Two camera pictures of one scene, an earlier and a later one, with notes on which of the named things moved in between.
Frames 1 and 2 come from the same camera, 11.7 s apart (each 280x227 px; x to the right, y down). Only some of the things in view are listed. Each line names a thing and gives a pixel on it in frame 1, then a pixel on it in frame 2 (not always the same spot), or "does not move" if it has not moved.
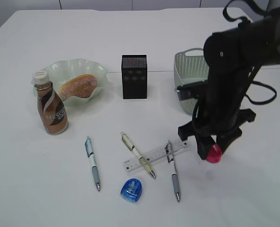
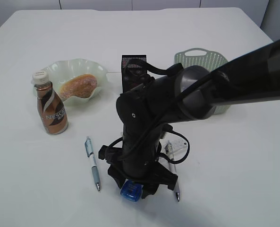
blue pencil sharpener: [131, 189] does not move
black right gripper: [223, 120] → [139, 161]
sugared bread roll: [80, 86] does not move
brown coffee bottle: [53, 109] does not move
